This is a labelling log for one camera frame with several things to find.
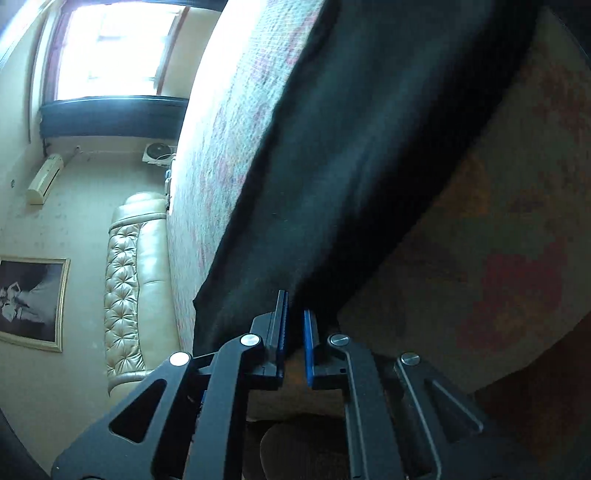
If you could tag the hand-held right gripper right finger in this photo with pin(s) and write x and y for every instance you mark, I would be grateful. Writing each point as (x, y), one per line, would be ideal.
(308, 341)

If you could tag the bright window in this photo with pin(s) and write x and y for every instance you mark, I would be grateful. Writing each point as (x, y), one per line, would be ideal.
(115, 46)

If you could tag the floral bed blanket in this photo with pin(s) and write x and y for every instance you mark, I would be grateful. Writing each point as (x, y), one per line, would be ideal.
(231, 138)

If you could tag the white electric fan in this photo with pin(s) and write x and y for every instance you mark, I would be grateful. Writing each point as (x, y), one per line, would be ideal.
(157, 152)

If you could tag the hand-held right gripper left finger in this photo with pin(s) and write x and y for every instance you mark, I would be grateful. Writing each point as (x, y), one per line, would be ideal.
(281, 323)

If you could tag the beige tufted leather headboard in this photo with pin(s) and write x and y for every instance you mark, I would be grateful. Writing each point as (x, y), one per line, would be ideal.
(152, 277)

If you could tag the white wall air conditioner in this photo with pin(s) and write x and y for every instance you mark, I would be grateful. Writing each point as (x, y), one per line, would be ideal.
(44, 180)

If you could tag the black pants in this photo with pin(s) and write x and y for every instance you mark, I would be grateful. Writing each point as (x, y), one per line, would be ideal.
(346, 161)

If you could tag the gold framed wall picture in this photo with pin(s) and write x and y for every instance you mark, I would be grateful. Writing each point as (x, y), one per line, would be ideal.
(32, 300)

